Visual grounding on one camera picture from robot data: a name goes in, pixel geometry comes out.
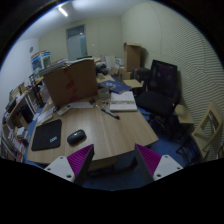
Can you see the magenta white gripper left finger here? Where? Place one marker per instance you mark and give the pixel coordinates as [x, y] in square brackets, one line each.
[74, 167]

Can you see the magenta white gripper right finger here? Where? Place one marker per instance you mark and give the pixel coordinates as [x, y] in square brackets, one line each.
[153, 166]

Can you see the black computer mouse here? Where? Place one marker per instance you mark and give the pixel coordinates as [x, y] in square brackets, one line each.
[76, 137]

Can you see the black mouse pad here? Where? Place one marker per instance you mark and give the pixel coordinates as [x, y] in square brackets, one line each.
[47, 136]

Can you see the white keyboard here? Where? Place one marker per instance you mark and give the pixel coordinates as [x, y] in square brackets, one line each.
[44, 116]

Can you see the white remote control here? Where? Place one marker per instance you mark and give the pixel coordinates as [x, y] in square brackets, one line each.
[64, 110]

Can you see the black marker pen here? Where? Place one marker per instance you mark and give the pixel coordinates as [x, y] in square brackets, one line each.
[110, 113]

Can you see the white open book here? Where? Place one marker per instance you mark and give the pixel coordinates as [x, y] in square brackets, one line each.
[123, 102]

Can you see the cluttered bookshelf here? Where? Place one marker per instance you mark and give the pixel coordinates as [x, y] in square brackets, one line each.
[20, 113]

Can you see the black office chair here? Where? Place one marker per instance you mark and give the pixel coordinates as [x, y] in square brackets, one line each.
[162, 93]

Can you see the large brown cardboard box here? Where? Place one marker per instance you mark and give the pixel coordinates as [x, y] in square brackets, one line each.
[72, 83]

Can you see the blue book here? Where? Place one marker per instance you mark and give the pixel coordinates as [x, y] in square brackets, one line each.
[114, 86]

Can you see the tall cardboard box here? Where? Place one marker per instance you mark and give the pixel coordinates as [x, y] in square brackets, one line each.
[132, 54]

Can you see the glass door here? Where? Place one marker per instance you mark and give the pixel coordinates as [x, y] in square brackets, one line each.
[76, 42]

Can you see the ceiling light tube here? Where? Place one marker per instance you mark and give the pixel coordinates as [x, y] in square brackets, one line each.
[63, 11]

